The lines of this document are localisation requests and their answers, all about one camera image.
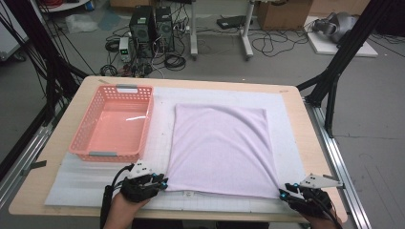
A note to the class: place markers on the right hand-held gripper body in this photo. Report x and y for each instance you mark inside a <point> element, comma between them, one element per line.
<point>313,203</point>

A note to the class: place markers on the person's left hand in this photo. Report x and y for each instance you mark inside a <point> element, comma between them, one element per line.
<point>122,213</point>

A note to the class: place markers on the white grid mat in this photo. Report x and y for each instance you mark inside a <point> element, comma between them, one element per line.
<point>223,95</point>

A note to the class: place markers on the grey metal bracket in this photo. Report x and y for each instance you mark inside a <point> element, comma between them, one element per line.
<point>38,164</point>
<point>328,176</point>

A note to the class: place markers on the aluminium rail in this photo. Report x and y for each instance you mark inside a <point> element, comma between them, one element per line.
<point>337,152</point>
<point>19,168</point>

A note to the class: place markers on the black metal frame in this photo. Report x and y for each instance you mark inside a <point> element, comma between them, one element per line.
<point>41,41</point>
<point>350,41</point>

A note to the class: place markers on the black flat device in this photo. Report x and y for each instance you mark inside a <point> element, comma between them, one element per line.
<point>232,21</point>

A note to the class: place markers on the lilac printed cloth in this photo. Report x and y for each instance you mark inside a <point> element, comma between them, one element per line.
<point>223,149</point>

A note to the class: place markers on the white bench power supply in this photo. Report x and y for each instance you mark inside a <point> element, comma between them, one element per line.
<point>124,49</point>

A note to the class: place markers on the grey rounded machine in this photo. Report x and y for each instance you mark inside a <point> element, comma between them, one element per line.
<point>340,25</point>

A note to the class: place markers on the brown cardboard box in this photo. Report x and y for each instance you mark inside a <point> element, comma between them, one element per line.
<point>283,14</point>

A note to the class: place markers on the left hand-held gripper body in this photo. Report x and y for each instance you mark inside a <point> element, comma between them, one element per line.
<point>137,189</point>

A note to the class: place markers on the white floor board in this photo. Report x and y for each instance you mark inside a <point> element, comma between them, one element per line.
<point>324,46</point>

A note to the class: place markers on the white metal desk frame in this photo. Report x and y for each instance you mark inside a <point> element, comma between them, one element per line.
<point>193,31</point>

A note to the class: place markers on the pink plastic basket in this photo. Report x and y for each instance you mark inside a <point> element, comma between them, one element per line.
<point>108,133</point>

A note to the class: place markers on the clear plastic bag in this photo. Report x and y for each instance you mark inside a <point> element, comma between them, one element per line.
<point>79,24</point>

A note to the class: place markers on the black computer tower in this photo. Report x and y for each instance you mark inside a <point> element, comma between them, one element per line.
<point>140,28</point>
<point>164,28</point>

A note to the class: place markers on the person's right hand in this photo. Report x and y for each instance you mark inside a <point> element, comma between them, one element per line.
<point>328,222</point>

